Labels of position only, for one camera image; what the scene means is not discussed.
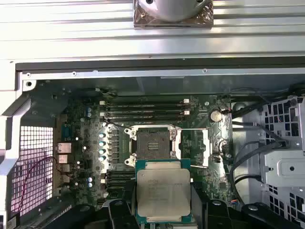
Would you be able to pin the silver rear port block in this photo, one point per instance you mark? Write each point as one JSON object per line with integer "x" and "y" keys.
{"x": 64, "y": 148}
{"x": 64, "y": 159}

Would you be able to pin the black and silver PC case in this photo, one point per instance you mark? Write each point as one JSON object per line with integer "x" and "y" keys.
{"x": 119, "y": 75}

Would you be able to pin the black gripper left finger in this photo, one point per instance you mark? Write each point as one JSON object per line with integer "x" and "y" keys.
{"x": 128, "y": 210}

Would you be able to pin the round silver coin battery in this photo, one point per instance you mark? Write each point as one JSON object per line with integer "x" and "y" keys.
{"x": 216, "y": 115}

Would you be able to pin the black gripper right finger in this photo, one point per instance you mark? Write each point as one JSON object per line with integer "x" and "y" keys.
{"x": 197, "y": 210}

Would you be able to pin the green motherboard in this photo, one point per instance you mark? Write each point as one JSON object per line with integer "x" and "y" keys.
{"x": 214, "y": 176}

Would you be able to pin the silver metal drive cage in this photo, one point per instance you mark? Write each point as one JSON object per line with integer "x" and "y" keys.
{"x": 286, "y": 167}

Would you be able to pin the CPU socket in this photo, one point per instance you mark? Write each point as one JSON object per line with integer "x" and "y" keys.
{"x": 152, "y": 140}

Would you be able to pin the silver CPU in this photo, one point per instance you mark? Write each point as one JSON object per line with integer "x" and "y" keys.
{"x": 163, "y": 190}

